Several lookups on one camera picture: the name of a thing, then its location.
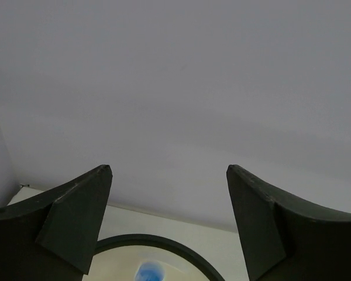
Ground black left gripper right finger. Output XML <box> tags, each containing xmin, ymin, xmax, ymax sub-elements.
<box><xmin>226</xmin><ymin>165</ymin><xmax>351</xmax><ymax>280</ymax></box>

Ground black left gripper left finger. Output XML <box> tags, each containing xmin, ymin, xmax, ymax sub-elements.
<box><xmin>0</xmin><ymin>165</ymin><xmax>112</xmax><ymax>280</ymax></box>

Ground clear bottle blue cap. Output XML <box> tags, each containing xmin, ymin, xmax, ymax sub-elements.
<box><xmin>134</xmin><ymin>261</ymin><xmax>165</xmax><ymax>281</ymax></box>

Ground white bin black rim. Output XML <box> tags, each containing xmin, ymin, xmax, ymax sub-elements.
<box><xmin>83</xmin><ymin>234</ymin><xmax>224</xmax><ymax>281</ymax></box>

